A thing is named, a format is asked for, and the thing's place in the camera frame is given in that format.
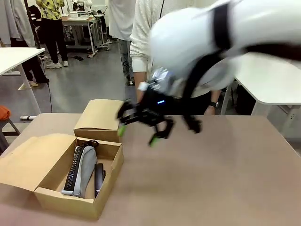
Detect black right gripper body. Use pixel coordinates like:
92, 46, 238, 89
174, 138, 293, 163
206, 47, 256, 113
137, 86, 182, 129

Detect small cardboard box with lid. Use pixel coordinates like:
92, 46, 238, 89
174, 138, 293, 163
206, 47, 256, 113
73, 99, 129, 144

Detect grey CAMPUS pencil case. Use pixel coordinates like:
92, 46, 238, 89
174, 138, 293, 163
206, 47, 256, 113
61, 139, 100, 197

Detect black stapler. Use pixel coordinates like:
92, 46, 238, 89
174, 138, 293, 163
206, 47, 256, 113
94, 162, 107, 199

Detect person's right forearm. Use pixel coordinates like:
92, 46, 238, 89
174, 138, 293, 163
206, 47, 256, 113
129, 44, 154, 95

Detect person's left forearm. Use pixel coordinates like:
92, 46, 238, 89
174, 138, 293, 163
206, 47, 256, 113
206, 87, 223, 105

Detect large open cardboard box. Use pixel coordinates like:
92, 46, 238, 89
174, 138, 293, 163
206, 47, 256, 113
0, 133, 125, 221

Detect person's right hand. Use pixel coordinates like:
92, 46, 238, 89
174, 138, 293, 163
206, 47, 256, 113
136, 89, 147, 104

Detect person in white sweater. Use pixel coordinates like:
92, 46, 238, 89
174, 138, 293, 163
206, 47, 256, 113
129, 0, 228, 98

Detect person in white shirt patterned trousers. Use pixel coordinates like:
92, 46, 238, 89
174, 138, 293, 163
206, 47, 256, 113
109, 0, 137, 86

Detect black trousers legs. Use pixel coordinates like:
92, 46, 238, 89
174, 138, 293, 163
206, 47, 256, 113
10, 37, 50, 87

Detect person in yellow patterned shirt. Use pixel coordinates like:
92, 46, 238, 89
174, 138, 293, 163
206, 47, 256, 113
35, 0, 70, 69

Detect white table with rounded corner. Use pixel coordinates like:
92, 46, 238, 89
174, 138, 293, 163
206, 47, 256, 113
220, 55, 301, 137

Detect grey stool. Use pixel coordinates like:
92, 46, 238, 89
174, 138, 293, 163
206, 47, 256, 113
0, 117, 21, 153

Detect orange cushion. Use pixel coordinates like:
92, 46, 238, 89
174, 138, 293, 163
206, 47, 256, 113
0, 105, 12, 121

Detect white table with white leg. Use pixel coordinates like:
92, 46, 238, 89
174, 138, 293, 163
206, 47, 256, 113
0, 47, 46, 114

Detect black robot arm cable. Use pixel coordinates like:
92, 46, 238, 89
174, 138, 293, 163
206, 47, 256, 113
182, 44, 301, 134

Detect wood-top white frame workbench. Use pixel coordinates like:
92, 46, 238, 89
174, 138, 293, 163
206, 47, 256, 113
60, 13, 106, 58

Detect black strap on arm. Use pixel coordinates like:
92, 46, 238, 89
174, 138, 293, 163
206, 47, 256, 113
212, 0, 234, 51

